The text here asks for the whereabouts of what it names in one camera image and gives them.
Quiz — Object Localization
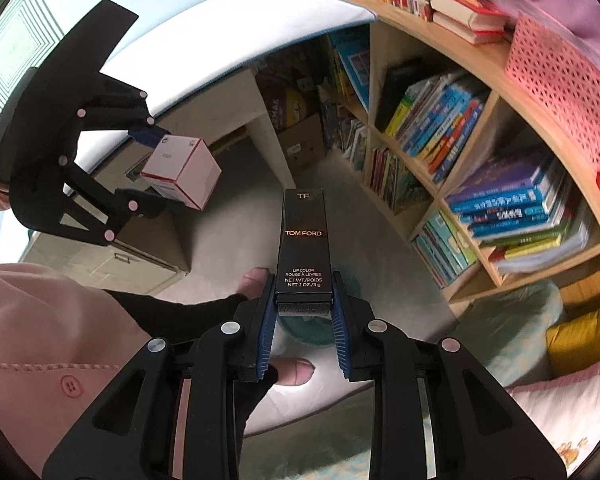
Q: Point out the stack of teal thin books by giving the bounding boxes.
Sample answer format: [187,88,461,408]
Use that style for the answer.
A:
[412,210,477,289]

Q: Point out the thick red hardcover book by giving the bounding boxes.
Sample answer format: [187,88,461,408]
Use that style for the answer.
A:
[430,0,511,31]
[432,12,506,47]

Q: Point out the pink white box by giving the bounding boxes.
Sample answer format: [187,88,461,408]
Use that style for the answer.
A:
[140,135,223,211]

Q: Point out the person's pink shirt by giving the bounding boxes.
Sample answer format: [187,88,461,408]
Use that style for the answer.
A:
[0,260,201,480]

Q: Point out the beige drawer cabinet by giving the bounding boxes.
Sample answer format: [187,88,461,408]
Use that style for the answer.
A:
[20,155,189,296]

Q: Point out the cardboard box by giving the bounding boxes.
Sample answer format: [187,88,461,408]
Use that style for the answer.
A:
[275,112,327,177]

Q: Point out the light green rug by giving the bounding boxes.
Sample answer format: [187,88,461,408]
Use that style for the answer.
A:
[240,280,566,480]

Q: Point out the teal round bin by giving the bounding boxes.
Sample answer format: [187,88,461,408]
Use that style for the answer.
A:
[275,310,355,347]

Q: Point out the stack of purple blue books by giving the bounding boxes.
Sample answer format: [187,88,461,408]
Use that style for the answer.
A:
[445,155,592,276]

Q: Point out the green wall poster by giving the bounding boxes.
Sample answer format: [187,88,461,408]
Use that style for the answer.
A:
[0,0,67,109]

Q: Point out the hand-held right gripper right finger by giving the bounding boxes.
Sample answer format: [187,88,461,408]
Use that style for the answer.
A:
[331,272,566,480]

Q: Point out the light wooden table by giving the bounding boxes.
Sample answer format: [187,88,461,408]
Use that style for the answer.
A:
[170,62,297,192]

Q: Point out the yellow cushion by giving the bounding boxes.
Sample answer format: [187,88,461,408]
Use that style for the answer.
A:
[545,305,600,377]

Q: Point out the row of thin books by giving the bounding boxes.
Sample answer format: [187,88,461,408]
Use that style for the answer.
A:
[320,100,371,172]
[365,145,431,212]

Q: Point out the person's foot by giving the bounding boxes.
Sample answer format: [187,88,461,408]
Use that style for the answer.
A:
[272,357,317,387]
[243,267,272,301]

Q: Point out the white printed pillow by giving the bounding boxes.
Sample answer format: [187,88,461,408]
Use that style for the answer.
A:
[505,365,600,480]

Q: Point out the white desk with drawers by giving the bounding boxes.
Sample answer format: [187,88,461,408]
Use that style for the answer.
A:
[75,0,381,171]

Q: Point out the purple cloth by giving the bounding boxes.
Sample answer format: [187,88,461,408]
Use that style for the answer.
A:
[485,0,600,77]

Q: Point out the blue picture book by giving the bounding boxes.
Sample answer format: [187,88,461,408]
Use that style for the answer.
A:
[330,27,371,111]

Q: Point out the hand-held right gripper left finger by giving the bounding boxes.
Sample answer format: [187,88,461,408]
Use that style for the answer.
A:
[42,272,281,480]

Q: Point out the pink plastic basket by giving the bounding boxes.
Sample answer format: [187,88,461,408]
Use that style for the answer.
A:
[505,12,600,171]

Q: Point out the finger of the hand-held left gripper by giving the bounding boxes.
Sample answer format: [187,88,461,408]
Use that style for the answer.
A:
[75,72,170,145]
[59,156,168,247]

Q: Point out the row of colourful upright books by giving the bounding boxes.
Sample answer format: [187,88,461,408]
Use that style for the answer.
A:
[385,72,487,184]

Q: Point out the wooden bookshelf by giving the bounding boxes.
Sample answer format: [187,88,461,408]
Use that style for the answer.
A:
[250,0,600,306]

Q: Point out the black slim box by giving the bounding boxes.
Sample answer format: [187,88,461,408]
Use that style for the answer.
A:
[275,187,333,317]

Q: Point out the black book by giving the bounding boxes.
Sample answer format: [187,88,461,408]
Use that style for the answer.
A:
[375,60,422,133]

